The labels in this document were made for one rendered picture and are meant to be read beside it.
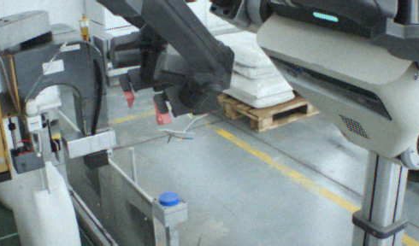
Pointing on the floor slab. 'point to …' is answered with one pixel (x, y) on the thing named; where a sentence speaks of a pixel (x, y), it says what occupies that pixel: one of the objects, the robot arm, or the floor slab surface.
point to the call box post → (172, 235)
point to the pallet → (233, 108)
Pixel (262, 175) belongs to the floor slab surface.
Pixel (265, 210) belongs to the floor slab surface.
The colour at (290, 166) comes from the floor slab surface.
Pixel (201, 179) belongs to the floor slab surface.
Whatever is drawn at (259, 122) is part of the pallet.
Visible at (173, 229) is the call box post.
